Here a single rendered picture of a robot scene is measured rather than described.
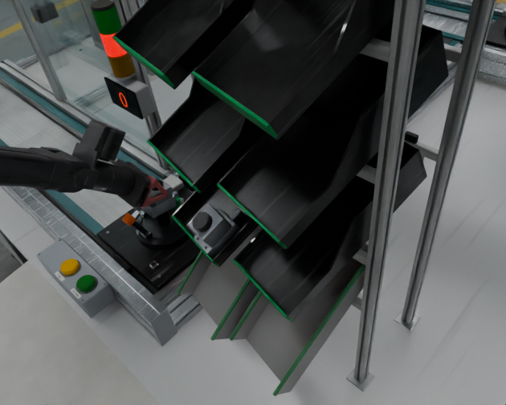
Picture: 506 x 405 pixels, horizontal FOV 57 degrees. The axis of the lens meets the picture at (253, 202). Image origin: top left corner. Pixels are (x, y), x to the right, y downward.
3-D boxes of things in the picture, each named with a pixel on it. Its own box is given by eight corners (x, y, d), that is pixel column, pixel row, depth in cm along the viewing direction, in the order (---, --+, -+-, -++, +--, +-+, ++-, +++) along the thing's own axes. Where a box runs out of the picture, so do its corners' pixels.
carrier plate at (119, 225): (159, 292, 101) (157, 287, 99) (99, 239, 114) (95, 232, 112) (238, 227, 112) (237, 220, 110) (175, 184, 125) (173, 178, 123)
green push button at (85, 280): (85, 297, 101) (82, 292, 100) (75, 288, 104) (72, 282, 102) (100, 286, 103) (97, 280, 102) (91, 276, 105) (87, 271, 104)
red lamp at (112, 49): (115, 59, 100) (108, 38, 97) (102, 53, 103) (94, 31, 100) (133, 50, 103) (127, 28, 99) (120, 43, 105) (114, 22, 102)
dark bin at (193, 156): (201, 194, 63) (169, 167, 57) (156, 149, 71) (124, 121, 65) (344, 43, 63) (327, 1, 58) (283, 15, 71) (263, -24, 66)
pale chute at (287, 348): (290, 392, 79) (274, 396, 76) (245, 337, 87) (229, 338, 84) (385, 258, 72) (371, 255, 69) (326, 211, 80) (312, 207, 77)
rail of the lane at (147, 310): (161, 346, 102) (148, 320, 94) (-10, 177, 150) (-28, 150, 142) (181, 329, 104) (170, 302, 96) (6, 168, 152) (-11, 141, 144)
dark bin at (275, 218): (286, 251, 55) (259, 225, 49) (224, 192, 63) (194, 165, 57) (449, 75, 55) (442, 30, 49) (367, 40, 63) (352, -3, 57)
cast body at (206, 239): (216, 260, 74) (193, 244, 69) (201, 244, 77) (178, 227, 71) (253, 222, 75) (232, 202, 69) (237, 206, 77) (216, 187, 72)
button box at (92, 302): (91, 319, 104) (81, 304, 99) (45, 270, 115) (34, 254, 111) (117, 298, 107) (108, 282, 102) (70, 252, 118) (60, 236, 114)
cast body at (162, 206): (153, 218, 103) (149, 193, 99) (141, 210, 106) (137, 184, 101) (183, 202, 108) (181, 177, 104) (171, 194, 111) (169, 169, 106)
